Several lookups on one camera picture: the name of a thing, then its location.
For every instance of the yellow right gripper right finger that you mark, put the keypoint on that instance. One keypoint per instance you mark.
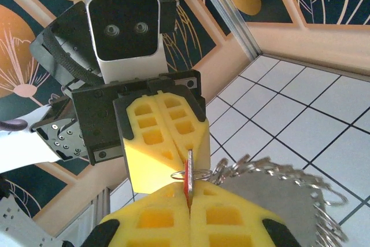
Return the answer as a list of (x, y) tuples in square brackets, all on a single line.
[(231, 224)]

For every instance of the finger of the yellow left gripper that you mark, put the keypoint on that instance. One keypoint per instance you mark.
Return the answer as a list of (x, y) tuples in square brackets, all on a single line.
[(150, 148), (190, 131)]

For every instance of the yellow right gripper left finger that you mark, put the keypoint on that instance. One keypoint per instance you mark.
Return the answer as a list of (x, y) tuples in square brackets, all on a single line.
[(144, 221)]

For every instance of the red-capped silver key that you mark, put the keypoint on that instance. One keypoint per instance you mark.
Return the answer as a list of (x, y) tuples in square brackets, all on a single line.
[(189, 180)]

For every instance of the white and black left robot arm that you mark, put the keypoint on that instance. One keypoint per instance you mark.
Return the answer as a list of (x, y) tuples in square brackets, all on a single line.
[(20, 154)]

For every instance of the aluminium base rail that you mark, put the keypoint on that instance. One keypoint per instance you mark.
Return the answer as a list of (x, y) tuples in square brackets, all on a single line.
[(101, 209)]

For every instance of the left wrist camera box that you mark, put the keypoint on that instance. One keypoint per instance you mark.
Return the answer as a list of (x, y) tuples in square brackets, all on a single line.
[(124, 27)]

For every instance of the aluminium frame post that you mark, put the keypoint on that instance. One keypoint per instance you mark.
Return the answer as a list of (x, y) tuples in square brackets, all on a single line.
[(223, 4)]

